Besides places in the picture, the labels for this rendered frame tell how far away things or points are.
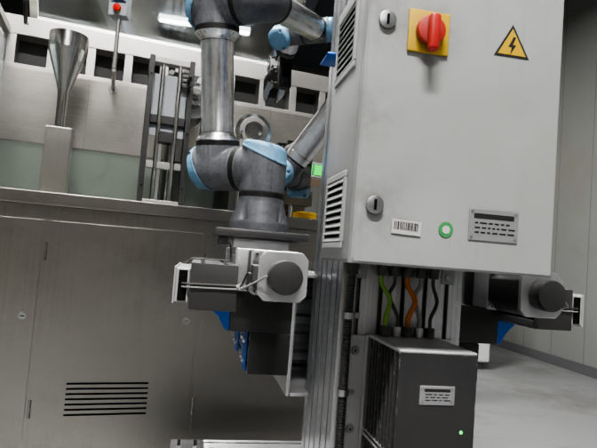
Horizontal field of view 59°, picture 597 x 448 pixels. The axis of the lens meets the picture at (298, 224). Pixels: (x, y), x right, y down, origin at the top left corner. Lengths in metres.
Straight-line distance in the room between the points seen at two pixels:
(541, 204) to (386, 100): 0.31
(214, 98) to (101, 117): 1.10
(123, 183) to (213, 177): 1.06
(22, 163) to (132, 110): 0.49
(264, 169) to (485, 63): 0.61
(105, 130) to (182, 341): 1.03
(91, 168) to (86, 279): 0.73
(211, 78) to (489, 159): 0.78
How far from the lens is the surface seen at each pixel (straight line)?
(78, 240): 1.80
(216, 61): 1.43
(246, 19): 1.43
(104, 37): 2.55
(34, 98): 2.48
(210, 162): 1.39
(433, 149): 0.86
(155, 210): 1.78
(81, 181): 2.41
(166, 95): 2.05
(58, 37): 2.25
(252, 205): 1.31
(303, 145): 1.59
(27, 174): 2.43
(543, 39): 1.01
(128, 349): 1.84
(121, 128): 2.44
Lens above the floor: 0.77
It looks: 3 degrees up
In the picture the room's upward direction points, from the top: 4 degrees clockwise
